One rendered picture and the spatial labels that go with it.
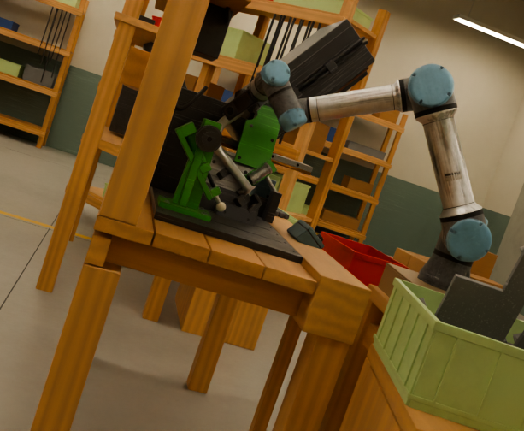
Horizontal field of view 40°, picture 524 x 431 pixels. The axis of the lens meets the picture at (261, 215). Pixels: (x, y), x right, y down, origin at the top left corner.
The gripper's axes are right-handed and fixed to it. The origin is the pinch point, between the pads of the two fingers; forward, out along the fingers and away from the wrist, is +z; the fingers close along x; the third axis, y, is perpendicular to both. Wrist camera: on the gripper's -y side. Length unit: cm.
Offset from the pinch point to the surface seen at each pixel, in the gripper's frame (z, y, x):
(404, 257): 550, 297, -179
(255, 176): 0.1, -7.3, -20.1
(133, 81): -48, -38, 13
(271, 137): 2.4, 5.6, -12.1
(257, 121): 2.3, 4.5, -5.6
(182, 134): -22.5, -27.0, -0.2
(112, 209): -47, -59, -10
